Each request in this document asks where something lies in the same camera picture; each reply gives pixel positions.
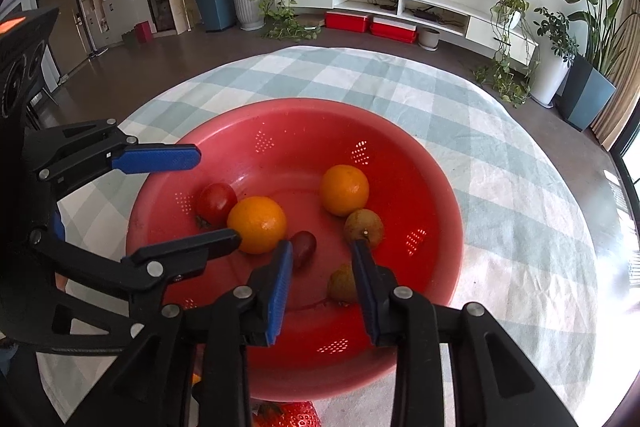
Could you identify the red grape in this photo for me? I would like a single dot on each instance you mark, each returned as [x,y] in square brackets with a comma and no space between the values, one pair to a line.
[303,249]

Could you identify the beige curtain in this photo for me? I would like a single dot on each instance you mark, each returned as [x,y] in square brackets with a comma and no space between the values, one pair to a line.
[622,82]

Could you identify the smooth orange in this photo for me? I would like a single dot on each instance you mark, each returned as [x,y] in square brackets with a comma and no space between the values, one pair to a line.
[345,189]
[257,224]

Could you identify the bushy plant in white pot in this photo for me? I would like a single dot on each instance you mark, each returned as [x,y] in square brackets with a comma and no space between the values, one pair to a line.
[550,72]

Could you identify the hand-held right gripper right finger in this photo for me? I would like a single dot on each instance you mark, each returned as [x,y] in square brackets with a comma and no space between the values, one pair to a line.
[367,292]

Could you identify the small red box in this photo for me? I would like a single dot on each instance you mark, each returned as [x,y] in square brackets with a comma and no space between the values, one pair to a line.
[143,32]

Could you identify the empty grey flower pot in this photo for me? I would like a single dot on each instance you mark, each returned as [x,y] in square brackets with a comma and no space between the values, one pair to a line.
[429,39]

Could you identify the checked tablecloth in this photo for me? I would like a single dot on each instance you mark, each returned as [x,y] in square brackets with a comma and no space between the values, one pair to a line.
[500,207]

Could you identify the red plastic bowl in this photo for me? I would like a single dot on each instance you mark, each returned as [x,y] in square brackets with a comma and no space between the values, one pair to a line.
[400,187]

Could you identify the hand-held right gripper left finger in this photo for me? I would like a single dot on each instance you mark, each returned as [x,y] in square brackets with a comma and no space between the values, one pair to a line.
[277,297]

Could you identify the large-leaf plant in dark pot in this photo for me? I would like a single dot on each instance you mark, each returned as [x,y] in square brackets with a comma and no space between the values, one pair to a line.
[587,97]

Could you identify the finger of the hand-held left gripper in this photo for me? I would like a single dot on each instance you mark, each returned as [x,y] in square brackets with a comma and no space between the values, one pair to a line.
[190,249]
[160,158]

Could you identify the red strawberry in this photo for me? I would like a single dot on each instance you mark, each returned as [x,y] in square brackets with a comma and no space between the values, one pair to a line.
[290,414]

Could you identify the red tomato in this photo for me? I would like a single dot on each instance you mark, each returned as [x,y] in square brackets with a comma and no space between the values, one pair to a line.
[216,204]

